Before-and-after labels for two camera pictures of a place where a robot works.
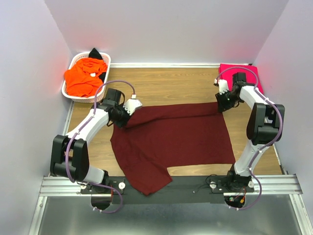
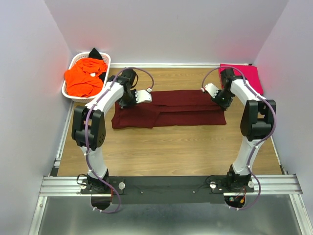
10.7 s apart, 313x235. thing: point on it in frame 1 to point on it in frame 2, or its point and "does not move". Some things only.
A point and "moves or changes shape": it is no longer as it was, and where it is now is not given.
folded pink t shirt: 226,71 does not move
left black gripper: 124,123 to 123,105
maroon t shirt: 154,140 moves or changes shape
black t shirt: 95,54 does not move
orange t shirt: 82,79 does not move
